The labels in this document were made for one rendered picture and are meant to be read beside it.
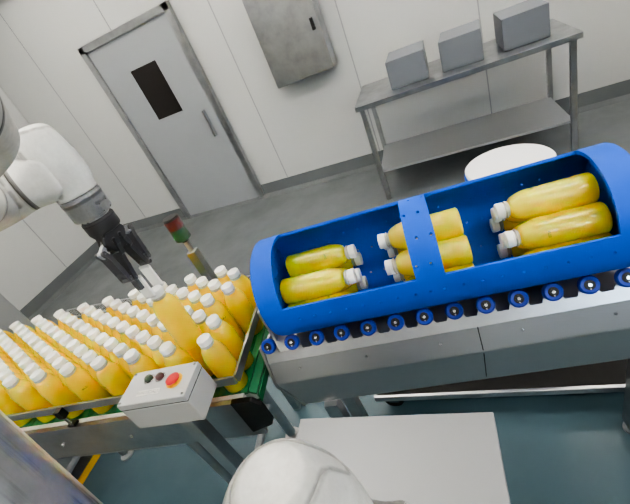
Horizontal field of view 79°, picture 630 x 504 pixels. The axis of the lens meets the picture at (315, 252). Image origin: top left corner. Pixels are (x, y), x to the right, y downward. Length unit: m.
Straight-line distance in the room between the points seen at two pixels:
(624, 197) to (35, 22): 5.45
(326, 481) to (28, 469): 0.30
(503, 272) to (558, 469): 1.10
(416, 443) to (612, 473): 1.20
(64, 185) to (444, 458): 0.88
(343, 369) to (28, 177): 0.87
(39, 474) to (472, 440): 0.61
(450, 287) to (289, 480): 0.58
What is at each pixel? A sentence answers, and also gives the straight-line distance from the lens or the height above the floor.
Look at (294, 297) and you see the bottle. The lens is 1.01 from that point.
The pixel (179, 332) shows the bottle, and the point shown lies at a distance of 1.10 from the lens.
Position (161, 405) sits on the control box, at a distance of 1.05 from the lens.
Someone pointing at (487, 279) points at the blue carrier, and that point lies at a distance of 0.93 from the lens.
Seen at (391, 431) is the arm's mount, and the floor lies 1.02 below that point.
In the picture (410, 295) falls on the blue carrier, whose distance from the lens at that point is 0.93.
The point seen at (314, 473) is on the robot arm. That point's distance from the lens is 0.51.
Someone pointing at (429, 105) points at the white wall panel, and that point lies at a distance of 4.26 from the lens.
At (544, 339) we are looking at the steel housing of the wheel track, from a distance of 1.12.
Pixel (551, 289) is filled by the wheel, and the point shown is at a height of 0.97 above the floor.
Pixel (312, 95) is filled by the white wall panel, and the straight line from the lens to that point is 4.31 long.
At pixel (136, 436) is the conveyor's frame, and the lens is 1.49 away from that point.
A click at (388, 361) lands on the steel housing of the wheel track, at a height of 0.85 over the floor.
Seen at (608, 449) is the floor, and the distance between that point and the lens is 1.94.
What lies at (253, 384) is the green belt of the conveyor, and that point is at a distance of 1.18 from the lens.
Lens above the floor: 1.70
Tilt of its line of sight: 31 degrees down
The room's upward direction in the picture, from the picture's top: 25 degrees counter-clockwise
